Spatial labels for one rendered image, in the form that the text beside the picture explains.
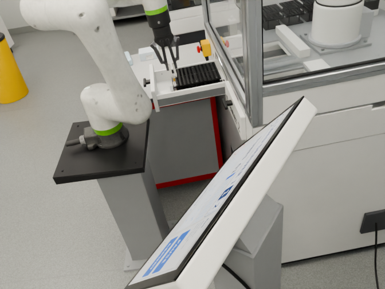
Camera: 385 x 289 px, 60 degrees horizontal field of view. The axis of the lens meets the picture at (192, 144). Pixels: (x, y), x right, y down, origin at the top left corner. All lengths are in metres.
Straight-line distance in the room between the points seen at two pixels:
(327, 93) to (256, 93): 0.24
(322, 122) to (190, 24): 1.38
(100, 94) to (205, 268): 0.92
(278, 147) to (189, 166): 1.44
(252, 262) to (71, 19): 0.77
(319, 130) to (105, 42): 0.77
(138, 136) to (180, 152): 0.60
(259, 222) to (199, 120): 1.21
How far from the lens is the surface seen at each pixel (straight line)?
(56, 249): 2.28
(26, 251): 2.38
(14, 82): 4.08
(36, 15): 1.12
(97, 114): 1.34
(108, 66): 1.11
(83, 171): 1.38
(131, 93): 1.19
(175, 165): 2.08
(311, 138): 1.27
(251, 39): 1.00
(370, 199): 1.67
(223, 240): 0.55
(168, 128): 1.90
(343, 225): 1.74
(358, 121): 1.32
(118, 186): 1.55
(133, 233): 1.80
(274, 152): 0.67
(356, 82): 1.22
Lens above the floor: 1.63
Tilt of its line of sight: 38 degrees down
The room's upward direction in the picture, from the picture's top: 11 degrees counter-clockwise
